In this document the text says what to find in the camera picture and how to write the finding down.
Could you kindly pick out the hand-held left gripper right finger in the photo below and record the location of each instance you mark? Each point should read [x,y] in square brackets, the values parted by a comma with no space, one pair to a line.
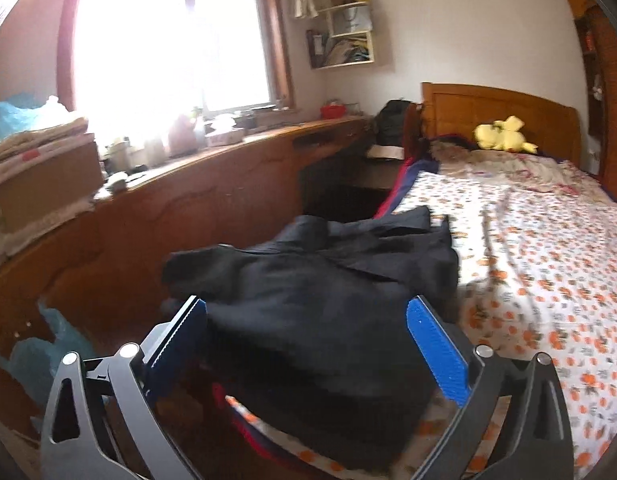
[436,355]

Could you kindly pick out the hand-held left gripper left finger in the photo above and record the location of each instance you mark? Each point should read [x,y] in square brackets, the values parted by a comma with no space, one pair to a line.
[176,355]

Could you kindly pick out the black double-breasted coat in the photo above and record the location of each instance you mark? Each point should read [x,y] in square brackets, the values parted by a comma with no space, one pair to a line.
[313,300]

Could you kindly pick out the bed with floral sheet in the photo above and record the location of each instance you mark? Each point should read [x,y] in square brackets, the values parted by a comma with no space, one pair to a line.
[538,285]

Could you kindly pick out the light blue plastic bag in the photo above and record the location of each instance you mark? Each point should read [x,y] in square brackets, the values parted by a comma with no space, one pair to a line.
[48,355]
[13,112]

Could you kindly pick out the wooden desk cabinet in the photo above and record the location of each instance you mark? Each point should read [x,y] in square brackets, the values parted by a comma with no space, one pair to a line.
[188,200]

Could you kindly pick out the red and blue blanket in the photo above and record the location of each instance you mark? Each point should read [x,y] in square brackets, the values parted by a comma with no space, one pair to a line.
[403,185]

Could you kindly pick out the floral quilt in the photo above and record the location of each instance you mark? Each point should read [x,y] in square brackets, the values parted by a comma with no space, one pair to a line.
[513,170]

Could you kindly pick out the cardboard box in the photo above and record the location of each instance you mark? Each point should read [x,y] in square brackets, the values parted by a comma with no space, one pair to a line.
[53,180]

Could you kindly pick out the pink bottle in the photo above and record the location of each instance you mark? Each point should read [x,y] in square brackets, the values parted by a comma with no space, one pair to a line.
[181,135]

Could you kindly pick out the white tissue box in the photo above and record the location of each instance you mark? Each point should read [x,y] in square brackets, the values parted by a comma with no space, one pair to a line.
[223,136]

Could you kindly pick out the wooden chair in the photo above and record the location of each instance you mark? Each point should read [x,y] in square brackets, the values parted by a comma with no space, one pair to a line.
[416,130]

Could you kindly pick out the yellow plush toy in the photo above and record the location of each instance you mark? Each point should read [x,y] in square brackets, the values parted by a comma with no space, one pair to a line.
[503,135]

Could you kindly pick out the black backpack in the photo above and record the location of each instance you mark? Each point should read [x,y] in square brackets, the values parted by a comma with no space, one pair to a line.
[393,122]

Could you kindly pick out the wooden headboard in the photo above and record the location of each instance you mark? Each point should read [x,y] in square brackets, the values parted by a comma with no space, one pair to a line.
[453,110]

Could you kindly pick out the stack of folded towels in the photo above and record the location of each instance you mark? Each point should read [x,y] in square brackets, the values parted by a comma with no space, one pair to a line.
[38,135]

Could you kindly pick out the red basin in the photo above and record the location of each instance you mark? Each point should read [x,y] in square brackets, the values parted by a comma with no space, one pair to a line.
[333,111]

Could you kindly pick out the wooden louvred wardrobe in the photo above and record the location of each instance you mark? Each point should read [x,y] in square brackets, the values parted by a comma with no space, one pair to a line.
[615,110]

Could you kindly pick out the small white figurine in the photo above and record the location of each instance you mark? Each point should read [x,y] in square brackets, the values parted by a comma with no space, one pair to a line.
[595,90]

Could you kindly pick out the stack of books and papers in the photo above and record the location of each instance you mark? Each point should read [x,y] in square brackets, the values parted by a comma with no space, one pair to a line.
[343,50]

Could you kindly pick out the wood-framed window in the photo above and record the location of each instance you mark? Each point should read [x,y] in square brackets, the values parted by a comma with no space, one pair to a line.
[138,35]

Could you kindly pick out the white paper bag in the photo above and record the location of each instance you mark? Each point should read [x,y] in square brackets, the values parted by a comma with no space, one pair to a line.
[356,19]

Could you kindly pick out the white wall shelf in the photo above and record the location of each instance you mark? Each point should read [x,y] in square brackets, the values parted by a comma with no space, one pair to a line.
[371,45]

